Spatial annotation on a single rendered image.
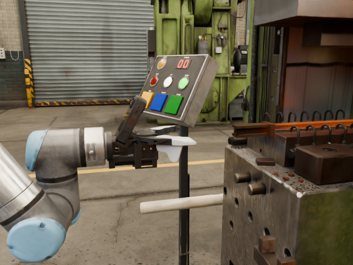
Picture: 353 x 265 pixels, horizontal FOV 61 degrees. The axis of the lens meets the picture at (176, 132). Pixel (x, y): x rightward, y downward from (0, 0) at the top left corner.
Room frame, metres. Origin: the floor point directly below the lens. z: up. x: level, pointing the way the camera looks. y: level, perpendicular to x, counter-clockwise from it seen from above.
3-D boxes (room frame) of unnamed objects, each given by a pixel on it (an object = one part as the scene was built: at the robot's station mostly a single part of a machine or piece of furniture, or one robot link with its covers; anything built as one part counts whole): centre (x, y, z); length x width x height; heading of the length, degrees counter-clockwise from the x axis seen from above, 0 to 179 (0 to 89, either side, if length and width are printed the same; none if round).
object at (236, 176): (0.76, -0.17, 0.87); 0.04 x 0.03 x 0.03; 104
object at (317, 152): (0.65, -0.34, 0.95); 0.12 x 0.08 x 0.06; 104
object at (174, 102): (1.18, 0.01, 1.01); 0.07 x 0.05 x 0.07; 39
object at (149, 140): (0.68, 0.05, 1.00); 0.09 x 0.05 x 0.02; 68
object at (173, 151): (0.66, 0.00, 0.97); 0.09 x 0.03 x 0.06; 68
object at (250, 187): (0.68, -0.19, 0.87); 0.04 x 0.03 x 0.03; 104
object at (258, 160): (0.74, -0.23, 0.92); 0.04 x 0.03 x 0.01; 84
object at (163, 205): (1.12, -0.07, 0.62); 0.44 x 0.05 x 0.05; 104
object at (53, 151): (0.66, 0.27, 0.98); 0.12 x 0.09 x 0.10; 104
